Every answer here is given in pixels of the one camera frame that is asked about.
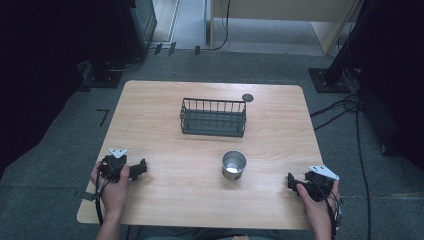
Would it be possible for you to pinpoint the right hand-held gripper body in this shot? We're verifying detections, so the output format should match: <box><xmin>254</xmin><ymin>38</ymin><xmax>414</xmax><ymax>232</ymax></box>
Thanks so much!
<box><xmin>302</xmin><ymin>164</ymin><xmax>341</xmax><ymax>203</ymax></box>

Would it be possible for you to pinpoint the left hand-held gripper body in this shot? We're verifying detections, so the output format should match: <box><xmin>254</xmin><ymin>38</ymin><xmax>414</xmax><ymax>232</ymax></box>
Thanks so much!
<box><xmin>99</xmin><ymin>147</ymin><xmax>130</xmax><ymax>184</ymax></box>

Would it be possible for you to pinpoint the person's left hand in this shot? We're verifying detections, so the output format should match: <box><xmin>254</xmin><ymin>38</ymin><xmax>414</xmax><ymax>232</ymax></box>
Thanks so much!
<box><xmin>89</xmin><ymin>161</ymin><xmax>131</xmax><ymax>215</ymax></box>

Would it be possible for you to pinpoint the person's right hand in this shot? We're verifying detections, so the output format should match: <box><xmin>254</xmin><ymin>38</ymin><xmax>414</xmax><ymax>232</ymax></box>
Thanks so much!
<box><xmin>295</xmin><ymin>179</ymin><xmax>340</xmax><ymax>232</ymax></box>

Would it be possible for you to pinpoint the wooden table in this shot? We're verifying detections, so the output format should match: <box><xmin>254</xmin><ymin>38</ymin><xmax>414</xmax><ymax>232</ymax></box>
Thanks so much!
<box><xmin>76</xmin><ymin>79</ymin><xmax>324</xmax><ymax>231</ymax></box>

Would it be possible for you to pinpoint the silver metal cup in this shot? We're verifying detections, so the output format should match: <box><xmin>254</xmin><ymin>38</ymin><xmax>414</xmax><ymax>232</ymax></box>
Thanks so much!
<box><xmin>221</xmin><ymin>150</ymin><xmax>248</xmax><ymax>182</ymax></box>

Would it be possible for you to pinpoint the black cabinet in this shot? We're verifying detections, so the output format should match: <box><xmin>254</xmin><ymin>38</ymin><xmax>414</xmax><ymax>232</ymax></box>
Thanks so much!
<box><xmin>116</xmin><ymin>0</ymin><xmax>158</xmax><ymax>62</ymax></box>

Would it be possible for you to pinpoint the light wooden furniture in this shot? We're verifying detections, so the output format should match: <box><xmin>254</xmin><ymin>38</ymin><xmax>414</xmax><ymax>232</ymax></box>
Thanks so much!
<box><xmin>209</xmin><ymin>0</ymin><xmax>365</xmax><ymax>56</ymax></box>

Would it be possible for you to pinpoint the right hand-held gripper cable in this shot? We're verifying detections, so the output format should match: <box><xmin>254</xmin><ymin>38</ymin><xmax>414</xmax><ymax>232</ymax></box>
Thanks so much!
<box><xmin>313</xmin><ymin>179</ymin><xmax>344</xmax><ymax>240</ymax></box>

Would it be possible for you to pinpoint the hand-held gripper cable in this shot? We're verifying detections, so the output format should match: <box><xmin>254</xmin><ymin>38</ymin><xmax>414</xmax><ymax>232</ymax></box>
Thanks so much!
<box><xmin>94</xmin><ymin>161</ymin><xmax>111</xmax><ymax>228</ymax></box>
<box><xmin>313</xmin><ymin>179</ymin><xmax>344</xmax><ymax>240</ymax></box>

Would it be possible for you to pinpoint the left hand-held gripper cable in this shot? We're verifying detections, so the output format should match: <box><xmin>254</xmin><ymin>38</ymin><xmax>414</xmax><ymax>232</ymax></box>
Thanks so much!
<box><xmin>94</xmin><ymin>161</ymin><xmax>111</xmax><ymax>228</ymax></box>

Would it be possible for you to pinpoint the black floor cable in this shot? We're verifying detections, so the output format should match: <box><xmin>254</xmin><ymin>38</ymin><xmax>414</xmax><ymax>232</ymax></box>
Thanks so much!
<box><xmin>309</xmin><ymin>93</ymin><xmax>374</xmax><ymax>240</ymax></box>

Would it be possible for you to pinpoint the black wire basket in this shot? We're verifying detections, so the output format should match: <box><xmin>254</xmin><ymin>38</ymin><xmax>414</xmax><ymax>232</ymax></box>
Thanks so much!
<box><xmin>179</xmin><ymin>97</ymin><xmax>248</xmax><ymax>139</ymax></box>

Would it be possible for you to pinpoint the black stand with base plate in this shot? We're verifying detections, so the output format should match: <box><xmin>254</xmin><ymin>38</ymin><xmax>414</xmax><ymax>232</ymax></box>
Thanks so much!
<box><xmin>307</xmin><ymin>0</ymin><xmax>378</xmax><ymax>94</ymax></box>
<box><xmin>81</xmin><ymin>58</ymin><xmax>125</xmax><ymax>90</ymax></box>

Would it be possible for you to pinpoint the black hanging cable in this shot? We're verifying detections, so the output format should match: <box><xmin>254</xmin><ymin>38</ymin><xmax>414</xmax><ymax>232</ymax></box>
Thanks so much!
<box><xmin>209</xmin><ymin>0</ymin><xmax>232</xmax><ymax>52</ymax></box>

